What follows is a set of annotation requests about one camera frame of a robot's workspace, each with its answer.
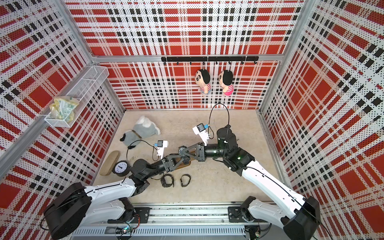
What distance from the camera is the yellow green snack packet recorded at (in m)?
0.63

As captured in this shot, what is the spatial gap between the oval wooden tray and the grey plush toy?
0.08 m

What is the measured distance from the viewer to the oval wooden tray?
880 millimetres

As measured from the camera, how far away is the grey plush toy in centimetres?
98

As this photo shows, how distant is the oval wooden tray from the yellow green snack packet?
36 cm
